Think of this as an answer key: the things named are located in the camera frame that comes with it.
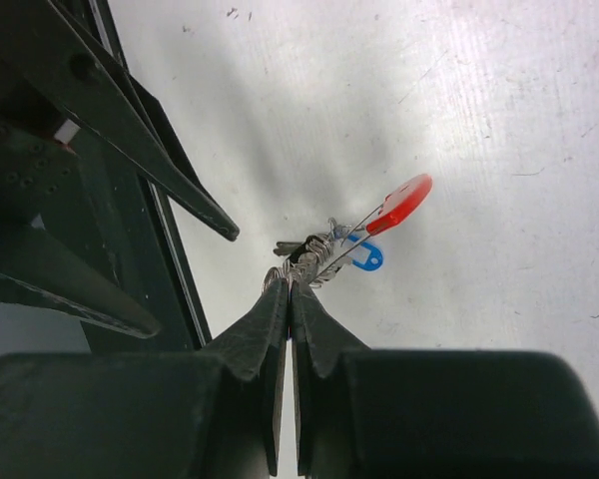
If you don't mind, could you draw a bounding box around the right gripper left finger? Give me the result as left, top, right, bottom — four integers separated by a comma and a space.
0, 279, 289, 478

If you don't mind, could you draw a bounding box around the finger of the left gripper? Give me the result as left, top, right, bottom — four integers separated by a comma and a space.
0, 224, 162, 338
0, 1, 240, 241

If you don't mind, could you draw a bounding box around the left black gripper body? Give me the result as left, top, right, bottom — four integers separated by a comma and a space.
0, 59, 79, 224

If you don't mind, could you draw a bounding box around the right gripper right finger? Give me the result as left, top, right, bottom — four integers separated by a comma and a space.
290, 283, 599, 478

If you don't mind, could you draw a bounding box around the chain of metal keyrings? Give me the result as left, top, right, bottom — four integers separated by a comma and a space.
260, 217, 353, 293

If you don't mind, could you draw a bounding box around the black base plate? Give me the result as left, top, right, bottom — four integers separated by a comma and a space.
39, 0, 214, 353

